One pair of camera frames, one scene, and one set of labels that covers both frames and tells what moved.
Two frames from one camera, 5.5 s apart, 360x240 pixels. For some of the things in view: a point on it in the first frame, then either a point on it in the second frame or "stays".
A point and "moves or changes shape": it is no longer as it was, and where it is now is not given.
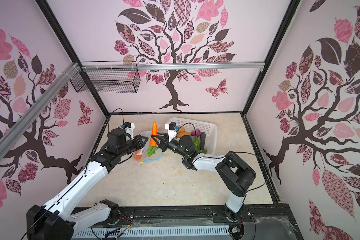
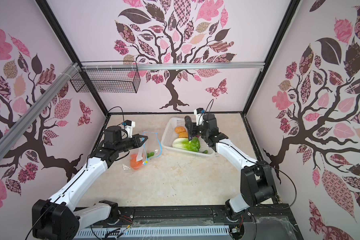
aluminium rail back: x=172 y=66 stays
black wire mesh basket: x=108 y=80 stays
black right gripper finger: x=162 y=142 → x=196 y=130
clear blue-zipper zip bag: x=141 y=155 moves or changes shape
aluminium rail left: x=7 y=141 stays
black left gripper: x=137 y=138 stays
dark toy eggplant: x=202 y=140 → x=188 y=124
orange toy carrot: x=151 y=150 moves or changes shape
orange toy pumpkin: x=136 y=157 → x=135 y=165
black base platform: x=268 y=222 stays
